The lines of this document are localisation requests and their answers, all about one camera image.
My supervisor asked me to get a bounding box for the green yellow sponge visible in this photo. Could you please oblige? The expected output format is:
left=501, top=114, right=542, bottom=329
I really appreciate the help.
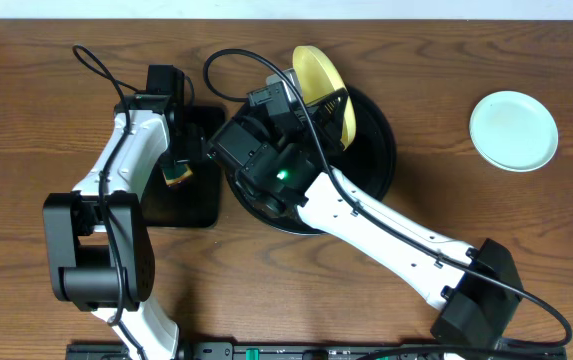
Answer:
left=160, top=163, right=193, bottom=187

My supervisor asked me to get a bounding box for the yellow plate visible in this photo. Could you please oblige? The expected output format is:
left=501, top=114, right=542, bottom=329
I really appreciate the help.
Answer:
left=292, top=45, right=357, bottom=148

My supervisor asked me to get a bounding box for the mint plate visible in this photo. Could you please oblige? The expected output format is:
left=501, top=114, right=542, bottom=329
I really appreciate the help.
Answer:
left=469, top=91, right=559, bottom=173

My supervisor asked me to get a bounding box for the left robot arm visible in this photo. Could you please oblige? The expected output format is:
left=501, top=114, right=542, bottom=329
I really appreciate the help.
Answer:
left=42, top=65, right=205, bottom=359

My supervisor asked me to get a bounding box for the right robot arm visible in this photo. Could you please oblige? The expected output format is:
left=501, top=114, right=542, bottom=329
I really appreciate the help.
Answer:
left=208, top=83, right=522, bottom=349

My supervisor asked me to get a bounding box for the black rectangular tray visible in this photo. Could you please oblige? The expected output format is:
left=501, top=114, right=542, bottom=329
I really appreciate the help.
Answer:
left=141, top=106, right=225, bottom=228

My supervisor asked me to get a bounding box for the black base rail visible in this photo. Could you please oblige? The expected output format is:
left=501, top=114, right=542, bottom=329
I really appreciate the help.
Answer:
left=64, top=342, right=568, bottom=360

